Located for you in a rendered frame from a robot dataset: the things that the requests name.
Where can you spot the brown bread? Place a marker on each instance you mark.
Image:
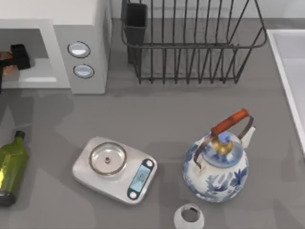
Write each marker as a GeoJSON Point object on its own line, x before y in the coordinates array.
{"type": "Point", "coordinates": [6, 55]}

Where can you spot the large round microwave knob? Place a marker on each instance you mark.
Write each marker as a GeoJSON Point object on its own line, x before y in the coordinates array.
{"type": "Point", "coordinates": [78, 49]}

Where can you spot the small round microwave knob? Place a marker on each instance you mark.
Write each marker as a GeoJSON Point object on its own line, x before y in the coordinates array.
{"type": "Point", "coordinates": [83, 71]}

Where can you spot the pale microwave oven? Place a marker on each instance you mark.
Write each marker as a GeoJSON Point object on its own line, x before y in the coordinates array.
{"type": "Point", "coordinates": [81, 28]}

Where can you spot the green glass bottle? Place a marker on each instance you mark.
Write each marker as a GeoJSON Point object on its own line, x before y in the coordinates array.
{"type": "Point", "coordinates": [12, 167]}

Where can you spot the black cutlery holder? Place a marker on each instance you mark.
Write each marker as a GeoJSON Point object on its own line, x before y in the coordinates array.
{"type": "Point", "coordinates": [134, 21]}

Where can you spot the silver kitchen scale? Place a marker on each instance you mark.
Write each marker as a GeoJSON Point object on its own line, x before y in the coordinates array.
{"type": "Point", "coordinates": [95, 181]}

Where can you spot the blue and white kettle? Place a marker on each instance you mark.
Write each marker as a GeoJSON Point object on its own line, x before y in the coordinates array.
{"type": "Point", "coordinates": [214, 176]}

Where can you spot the white cup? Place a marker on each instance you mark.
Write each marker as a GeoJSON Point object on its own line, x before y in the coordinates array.
{"type": "Point", "coordinates": [181, 220]}

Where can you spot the white sink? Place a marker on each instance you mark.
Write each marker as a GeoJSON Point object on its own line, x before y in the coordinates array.
{"type": "Point", "coordinates": [291, 71]}

